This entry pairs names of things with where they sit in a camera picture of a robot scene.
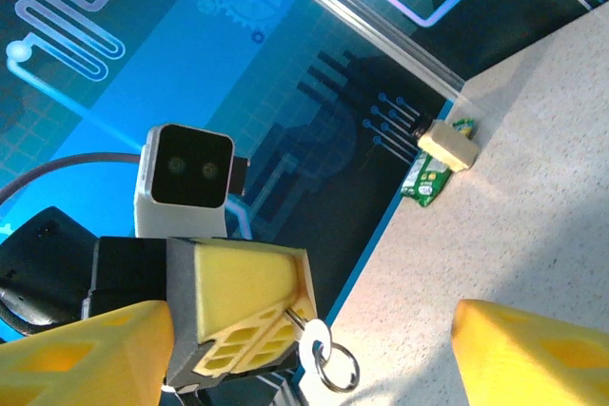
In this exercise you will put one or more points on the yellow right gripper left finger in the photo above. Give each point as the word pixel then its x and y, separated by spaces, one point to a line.
pixel 71 358

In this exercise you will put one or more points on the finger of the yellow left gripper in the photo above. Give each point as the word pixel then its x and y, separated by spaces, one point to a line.
pixel 238 349
pixel 238 277

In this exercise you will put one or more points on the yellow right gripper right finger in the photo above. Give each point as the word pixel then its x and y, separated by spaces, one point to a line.
pixel 533 363

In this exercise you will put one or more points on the green snack packet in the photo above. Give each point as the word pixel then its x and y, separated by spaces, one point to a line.
pixel 426 182

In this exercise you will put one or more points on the wooden block with black cap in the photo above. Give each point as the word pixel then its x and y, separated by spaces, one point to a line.
pixel 449 147

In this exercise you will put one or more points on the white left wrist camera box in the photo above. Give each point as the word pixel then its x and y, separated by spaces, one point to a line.
pixel 185 178

